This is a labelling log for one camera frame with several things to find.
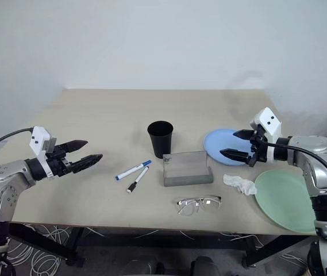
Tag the grey rectangular sponge block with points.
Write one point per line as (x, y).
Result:
(186, 178)

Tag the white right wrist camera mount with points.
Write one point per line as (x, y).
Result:
(269, 119)

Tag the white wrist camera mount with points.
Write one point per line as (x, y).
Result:
(269, 119)
(38, 138)

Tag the white marker blue cap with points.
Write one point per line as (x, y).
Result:
(131, 171)

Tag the light green plate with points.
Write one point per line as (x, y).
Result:
(281, 198)

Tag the light blue plate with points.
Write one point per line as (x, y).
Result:
(213, 143)

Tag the white marker black cap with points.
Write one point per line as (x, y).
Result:
(138, 179)

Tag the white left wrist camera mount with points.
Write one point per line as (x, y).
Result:
(38, 138)

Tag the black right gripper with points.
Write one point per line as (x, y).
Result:
(259, 149)

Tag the white tissue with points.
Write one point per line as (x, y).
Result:
(240, 184)

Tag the black plastic cup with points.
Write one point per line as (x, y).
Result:
(160, 143)

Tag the clear frame glasses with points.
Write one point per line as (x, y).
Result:
(209, 202)

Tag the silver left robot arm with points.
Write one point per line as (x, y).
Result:
(2, 172)

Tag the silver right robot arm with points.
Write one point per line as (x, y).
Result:
(309, 146)

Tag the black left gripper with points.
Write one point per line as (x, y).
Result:
(59, 165)

